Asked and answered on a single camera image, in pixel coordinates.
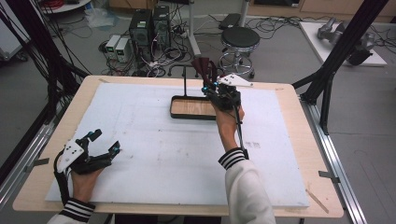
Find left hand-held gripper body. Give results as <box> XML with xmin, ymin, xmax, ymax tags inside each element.
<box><xmin>56</xmin><ymin>136</ymin><xmax>114</xmax><ymax>175</ymax></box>

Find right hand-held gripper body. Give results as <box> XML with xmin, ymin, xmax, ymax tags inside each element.
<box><xmin>207</xmin><ymin>73</ymin><xmax>254</xmax><ymax>112</ymax></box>

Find black rack with wooden tray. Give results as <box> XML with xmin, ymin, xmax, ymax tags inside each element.
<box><xmin>167</xmin><ymin>64</ymin><xmax>227</xmax><ymax>121</ymax></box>

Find plain dark red bow tie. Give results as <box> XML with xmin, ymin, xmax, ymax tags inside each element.
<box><xmin>191</xmin><ymin>56</ymin><xmax>213</xmax><ymax>87</ymax></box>

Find person's right hand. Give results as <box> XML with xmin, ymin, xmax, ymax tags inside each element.
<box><xmin>213</xmin><ymin>105</ymin><xmax>246</xmax><ymax>140</ymax></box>

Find person's left hand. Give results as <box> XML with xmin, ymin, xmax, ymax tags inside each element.
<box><xmin>70</xmin><ymin>167</ymin><xmax>106</xmax><ymax>203</ymax></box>

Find white foam board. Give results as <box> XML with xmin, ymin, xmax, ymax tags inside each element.
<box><xmin>45</xmin><ymin>82</ymin><xmax>311</xmax><ymax>209</ymax></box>

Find grey desk leg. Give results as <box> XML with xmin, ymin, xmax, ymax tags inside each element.
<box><xmin>238</xmin><ymin>0</ymin><xmax>251</xmax><ymax>27</ymax></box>
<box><xmin>186</xmin><ymin>0</ymin><xmax>203</xmax><ymax>61</ymax></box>

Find black round stool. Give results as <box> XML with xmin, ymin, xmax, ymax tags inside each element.
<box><xmin>218</xmin><ymin>26</ymin><xmax>262</xmax><ymax>80</ymax></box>

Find black flat device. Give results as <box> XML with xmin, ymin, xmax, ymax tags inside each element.
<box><xmin>218</xmin><ymin>12</ymin><xmax>242</xmax><ymax>31</ymax></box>

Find black computer tower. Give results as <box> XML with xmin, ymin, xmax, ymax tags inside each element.
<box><xmin>128</xmin><ymin>8</ymin><xmax>154</xmax><ymax>62</ymax></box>
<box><xmin>152</xmin><ymin>4</ymin><xmax>172</xmax><ymax>49</ymax></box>

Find white power supply box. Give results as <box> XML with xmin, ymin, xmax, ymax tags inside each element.
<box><xmin>105</xmin><ymin>34</ymin><xmax>121</xmax><ymax>60</ymax></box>
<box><xmin>115</xmin><ymin>36</ymin><xmax>131</xmax><ymax>63</ymax></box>

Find white floor platform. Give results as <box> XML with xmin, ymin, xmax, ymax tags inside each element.
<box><xmin>298</xmin><ymin>21</ymin><xmax>389</xmax><ymax>68</ymax></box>

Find clear plastic bag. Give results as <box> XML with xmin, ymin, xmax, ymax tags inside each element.
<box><xmin>84</xmin><ymin>7</ymin><xmax>120</xmax><ymax>31</ymax></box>

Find grey case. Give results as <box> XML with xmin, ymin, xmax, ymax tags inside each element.
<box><xmin>0</xmin><ymin>0</ymin><xmax>31</xmax><ymax>62</ymax></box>

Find wooden cabinet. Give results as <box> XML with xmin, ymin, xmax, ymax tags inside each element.
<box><xmin>248</xmin><ymin>0</ymin><xmax>396</xmax><ymax>23</ymax></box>

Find white round table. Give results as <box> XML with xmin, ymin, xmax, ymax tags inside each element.
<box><xmin>40</xmin><ymin>0</ymin><xmax>92</xmax><ymax>15</ymax></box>

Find thin wooden stick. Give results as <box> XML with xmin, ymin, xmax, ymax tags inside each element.
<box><xmin>304</xmin><ymin>189</ymin><xmax>330</xmax><ymax>215</ymax></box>

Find left hand-held gripper cable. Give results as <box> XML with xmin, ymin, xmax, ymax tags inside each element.
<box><xmin>53</xmin><ymin>148</ymin><xmax>71</xmax><ymax>206</ymax></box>

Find hand-held gripper cable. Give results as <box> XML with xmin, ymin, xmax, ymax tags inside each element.
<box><xmin>53</xmin><ymin>148</ymin><xmax>71</xmax><ymax>206</ymax></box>
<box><xmin>233</xmin><ymin>105</ymin><xmax>250</xmax><ymax>161</ymax></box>

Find grey metal bracket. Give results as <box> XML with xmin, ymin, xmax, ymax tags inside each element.
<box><xmin>318</xmin><ymin>170</ymin><xmax>341</xmax><ymax>185</ymax></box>
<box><xmin>24</xmin><ymin>157</ymin><xmax>50</xmax><ymax>174</ymax></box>

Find right hand-held gripper cable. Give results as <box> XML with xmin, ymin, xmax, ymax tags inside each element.
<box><xmin>233</xmin><ymin>105</ymin><xmax>250</xmax><ymax>161</ymax></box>

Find aluminium rail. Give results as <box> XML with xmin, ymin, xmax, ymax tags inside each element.
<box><xmin>298</xmin><ymin>96</ymin><xmax>370</xmax><ymax>224</ymax></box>
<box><xmin>0</xmin><ymin>102</ymin><xmax>73</xmax><ymax>206</ymax></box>

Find tangle of floor cables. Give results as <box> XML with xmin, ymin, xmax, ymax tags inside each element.
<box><xmin>99</xmin><ymin>40</ymin><xmax>194</xmax><ymax>78</ymax></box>

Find black floor cables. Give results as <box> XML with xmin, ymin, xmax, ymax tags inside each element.
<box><xmin>246</xmin><ymin>15</ymin><xmax>312</xmax><ymax>40</ymax></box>

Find black frame stand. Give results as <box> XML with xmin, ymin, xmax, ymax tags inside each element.
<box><xmin>292</xmin><ymin>0</ymin><xmax>390</xmax><ymax>136</ymax></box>
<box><xmin>6</xmin><ymin>0</ymin><xmax>92</xmax><ymax>125</ymax></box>

